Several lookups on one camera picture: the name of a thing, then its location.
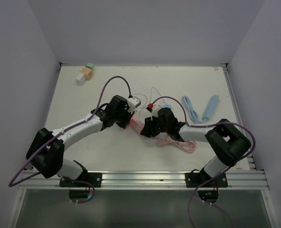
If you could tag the tan plug cube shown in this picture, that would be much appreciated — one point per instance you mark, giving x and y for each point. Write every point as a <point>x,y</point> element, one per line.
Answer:
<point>88,73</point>

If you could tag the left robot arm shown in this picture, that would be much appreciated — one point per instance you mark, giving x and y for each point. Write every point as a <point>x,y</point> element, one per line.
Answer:
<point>46,152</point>

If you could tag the pink power strip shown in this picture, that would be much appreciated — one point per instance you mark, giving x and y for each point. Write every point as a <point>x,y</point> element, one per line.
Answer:
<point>136,124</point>

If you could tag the white plug cube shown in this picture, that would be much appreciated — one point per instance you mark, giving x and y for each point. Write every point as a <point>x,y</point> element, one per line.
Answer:
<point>80,79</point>

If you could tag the blue power strip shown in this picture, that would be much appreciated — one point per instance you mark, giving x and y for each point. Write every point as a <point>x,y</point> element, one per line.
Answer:
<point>210,107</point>

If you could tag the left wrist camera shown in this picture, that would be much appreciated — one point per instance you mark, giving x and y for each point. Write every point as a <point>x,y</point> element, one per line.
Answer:
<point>133,103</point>

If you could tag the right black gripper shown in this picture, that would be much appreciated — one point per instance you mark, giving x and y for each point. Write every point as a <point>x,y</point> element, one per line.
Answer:
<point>148,130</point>

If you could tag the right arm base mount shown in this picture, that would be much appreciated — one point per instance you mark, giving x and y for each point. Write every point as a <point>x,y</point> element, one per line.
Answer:
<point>195,177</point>

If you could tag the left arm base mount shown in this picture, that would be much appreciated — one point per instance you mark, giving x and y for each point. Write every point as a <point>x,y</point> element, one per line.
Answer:
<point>86,178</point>

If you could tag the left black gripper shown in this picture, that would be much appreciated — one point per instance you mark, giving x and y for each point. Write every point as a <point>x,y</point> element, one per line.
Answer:
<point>124,124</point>

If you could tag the green plug cube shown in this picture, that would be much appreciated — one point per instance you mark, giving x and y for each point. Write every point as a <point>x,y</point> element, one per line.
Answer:
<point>90,65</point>

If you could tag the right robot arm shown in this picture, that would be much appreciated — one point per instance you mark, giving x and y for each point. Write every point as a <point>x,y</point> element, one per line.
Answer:
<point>228,143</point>

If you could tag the aluminium front rail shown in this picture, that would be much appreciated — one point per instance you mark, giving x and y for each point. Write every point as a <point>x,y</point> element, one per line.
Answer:
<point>156,180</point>

